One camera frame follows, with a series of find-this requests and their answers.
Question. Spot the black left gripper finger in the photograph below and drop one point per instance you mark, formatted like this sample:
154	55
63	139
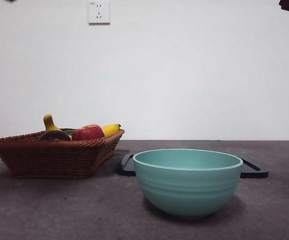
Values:
11	0

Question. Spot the dark red plum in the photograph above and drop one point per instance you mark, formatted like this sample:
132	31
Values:
54	136

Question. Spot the teal ribbed bowl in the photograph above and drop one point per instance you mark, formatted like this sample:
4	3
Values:
188	190

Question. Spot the yellow banana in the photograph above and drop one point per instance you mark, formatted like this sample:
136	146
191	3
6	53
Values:
50	123

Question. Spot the green fruit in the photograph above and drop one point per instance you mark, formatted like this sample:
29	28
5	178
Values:
70	132

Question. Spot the red apple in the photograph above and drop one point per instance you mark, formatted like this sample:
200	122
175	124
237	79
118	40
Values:
88	133

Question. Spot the brown wicker basket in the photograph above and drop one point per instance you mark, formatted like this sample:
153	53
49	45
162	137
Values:
47	160

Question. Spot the dark green rectangular tray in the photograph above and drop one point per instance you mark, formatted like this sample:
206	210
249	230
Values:
127	170

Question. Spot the white wall socket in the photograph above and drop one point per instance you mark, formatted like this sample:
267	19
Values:
99	12

